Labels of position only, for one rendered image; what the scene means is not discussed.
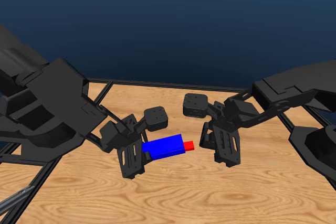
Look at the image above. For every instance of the thin red peg bar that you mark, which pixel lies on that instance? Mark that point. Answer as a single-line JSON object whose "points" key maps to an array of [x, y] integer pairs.
{"points": [[189, 145]]}

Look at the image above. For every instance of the blue hollow socket block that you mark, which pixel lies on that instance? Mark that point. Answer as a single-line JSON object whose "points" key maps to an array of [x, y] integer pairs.
{"points": [[165, 146]]}

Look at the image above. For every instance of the black table frame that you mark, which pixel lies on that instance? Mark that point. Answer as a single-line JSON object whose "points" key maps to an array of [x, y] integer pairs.
{"points": [[170, 85]]}

